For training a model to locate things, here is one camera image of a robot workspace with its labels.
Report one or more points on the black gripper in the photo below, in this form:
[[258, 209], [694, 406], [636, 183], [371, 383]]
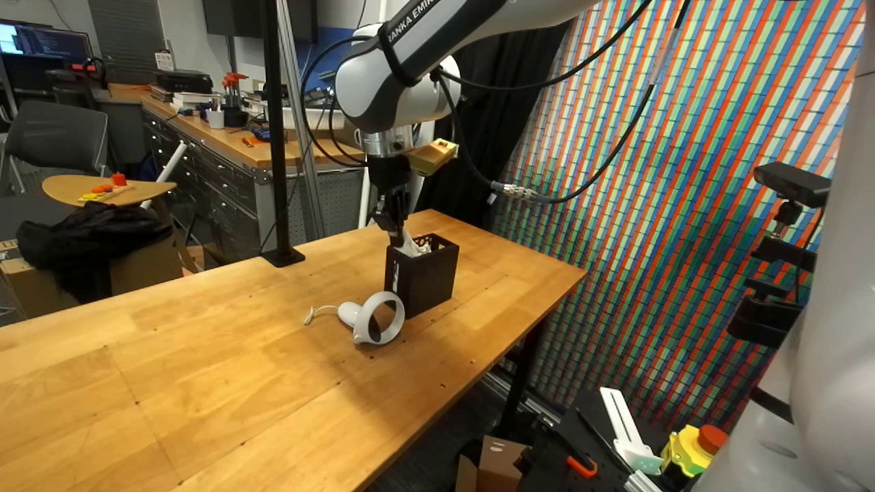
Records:
[[392, 181]]

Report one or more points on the white towel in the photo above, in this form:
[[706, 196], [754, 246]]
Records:
[[413, 246]]

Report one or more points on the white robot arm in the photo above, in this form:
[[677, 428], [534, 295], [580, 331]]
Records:
[[826, 364]]

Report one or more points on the small black basket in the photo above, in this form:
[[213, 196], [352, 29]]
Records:
[[429, 279]]

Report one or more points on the black vertical pole stand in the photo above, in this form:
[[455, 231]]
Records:
[[284, 252]]

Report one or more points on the wooden workbench with drawers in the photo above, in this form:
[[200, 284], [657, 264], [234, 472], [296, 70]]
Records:
[[222, 196]]

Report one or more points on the brown cardboard box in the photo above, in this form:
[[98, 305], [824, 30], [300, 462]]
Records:
[[489, 466]]

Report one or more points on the round wooden stool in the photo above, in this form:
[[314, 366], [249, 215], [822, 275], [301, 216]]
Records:
[[80, 189]]

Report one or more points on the left orange black clamp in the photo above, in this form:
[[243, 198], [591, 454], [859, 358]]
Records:
[[578, 459]]

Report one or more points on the wrist camera with tape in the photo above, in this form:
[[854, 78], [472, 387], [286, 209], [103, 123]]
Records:
[[429, 159]]

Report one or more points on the white slotted bracket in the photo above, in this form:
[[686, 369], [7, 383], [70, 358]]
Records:
[[627, 435]]

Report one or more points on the black camera on stand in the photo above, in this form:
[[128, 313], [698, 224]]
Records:
[[768, 313]]

